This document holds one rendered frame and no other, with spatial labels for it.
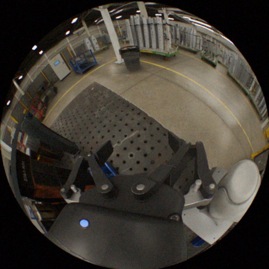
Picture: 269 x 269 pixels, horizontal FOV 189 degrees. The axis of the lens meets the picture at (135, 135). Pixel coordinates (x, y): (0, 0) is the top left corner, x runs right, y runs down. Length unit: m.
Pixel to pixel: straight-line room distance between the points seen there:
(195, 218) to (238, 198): 0.29
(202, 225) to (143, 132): 0.58
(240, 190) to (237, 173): 0.04
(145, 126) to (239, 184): 0.51
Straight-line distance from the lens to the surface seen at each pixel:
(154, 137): 0.49
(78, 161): 0.15
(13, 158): 0.24
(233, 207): 0.23
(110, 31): 3.36
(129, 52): 2.30
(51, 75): 7.33
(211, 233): 0.49
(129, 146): 0.49
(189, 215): 0.47
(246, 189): 0.23
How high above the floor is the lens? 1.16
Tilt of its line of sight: 66 degrees down
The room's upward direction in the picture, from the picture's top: 22 degrees counter-clockwise
